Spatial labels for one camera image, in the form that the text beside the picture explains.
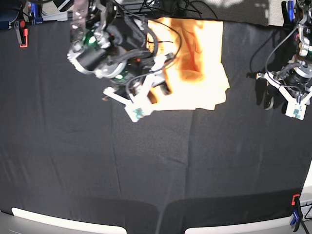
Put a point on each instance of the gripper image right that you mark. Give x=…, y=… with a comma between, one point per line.
x=295, y=75

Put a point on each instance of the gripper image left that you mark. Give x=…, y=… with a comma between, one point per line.
x=119, y=73

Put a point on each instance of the yellow t-shirt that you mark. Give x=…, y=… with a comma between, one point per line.
x=196, y=78

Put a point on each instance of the black table cloth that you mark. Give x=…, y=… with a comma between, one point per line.
x=67, y=153

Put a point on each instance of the blue clamp top right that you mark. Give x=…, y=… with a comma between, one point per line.
x=287, y=12

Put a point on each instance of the blue clamp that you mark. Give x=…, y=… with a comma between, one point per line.
x=296, y=217
x=35, y=13
x=287, y=12

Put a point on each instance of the red black clamp bottom right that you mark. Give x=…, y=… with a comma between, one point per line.
x=294, y=198

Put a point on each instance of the red black clamp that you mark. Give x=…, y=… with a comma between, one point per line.
x=294, y=198
x=22, y=33

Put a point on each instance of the blue clamp top left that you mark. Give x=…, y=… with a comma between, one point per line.
x=35, y=13

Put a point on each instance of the blue clamp bottom right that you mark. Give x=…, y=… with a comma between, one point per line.
x=296, y=217

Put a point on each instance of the red black clamp top left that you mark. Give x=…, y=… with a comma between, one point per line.
x=22, y=33

